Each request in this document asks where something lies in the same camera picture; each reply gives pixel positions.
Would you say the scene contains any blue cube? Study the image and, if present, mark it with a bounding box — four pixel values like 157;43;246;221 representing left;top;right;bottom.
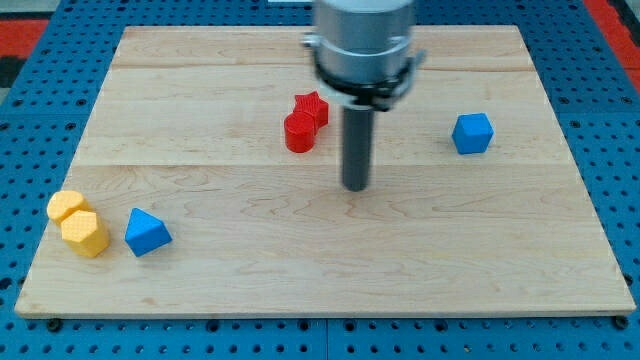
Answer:
452;113;494;155

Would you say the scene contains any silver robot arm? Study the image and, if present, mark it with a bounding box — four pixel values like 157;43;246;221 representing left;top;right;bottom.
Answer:
303;0;425;112

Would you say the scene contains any blue triangle block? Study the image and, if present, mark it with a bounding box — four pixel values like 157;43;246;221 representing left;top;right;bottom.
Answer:
124;208;172;257

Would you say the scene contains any red cylinder block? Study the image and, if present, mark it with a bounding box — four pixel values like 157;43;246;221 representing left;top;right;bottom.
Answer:
283;111;316;153

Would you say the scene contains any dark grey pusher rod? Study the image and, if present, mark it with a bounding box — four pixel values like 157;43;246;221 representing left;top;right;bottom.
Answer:
342;108;375;192

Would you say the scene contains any red star block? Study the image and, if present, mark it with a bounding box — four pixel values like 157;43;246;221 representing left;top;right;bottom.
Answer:
294;91;329;131

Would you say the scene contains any wooden board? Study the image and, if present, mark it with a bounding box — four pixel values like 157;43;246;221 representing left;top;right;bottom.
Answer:
15;25;636;319

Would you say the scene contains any yellow hexagon block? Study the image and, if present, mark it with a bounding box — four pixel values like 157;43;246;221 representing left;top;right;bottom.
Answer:
60;210;110;258

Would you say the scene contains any yellow cylinder block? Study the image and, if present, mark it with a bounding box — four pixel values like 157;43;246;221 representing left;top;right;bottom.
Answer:
46;190;93;226

